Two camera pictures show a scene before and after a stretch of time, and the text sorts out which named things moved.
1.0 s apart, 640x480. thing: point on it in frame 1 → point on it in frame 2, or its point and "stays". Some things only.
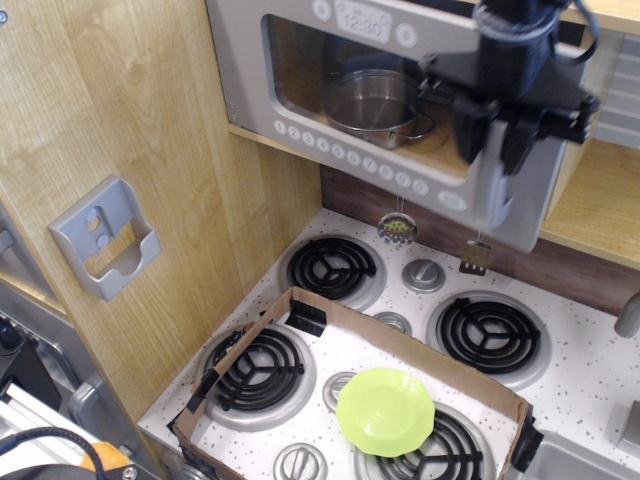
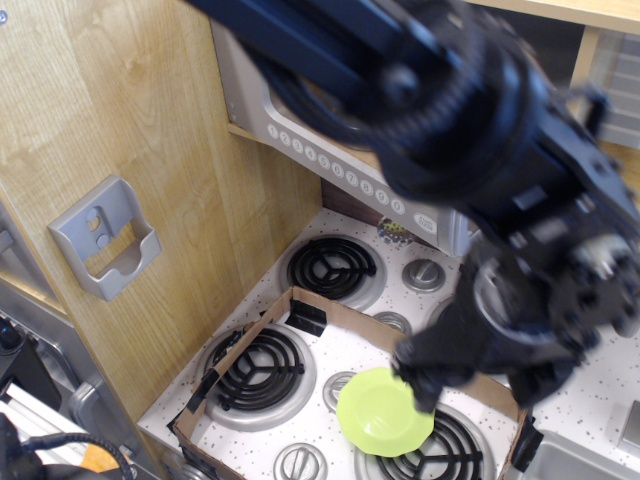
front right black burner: x=456 y=448 stays
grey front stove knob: x=300 y=461 stays
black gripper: x=518 y=74 → x=514 y=308
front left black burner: x=268 y=384 stays
